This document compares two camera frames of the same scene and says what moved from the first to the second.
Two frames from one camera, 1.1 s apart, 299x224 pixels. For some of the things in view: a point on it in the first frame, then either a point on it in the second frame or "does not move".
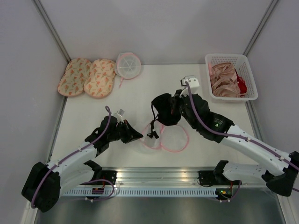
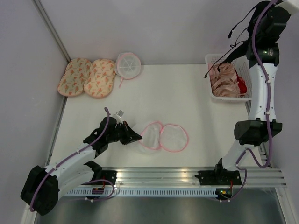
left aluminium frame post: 52,30 does not move
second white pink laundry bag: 128,66 does not move
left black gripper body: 121,131 does not move
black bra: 167,109 to 242,50
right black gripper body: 195,123 to 265,12
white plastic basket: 240,62 does not move
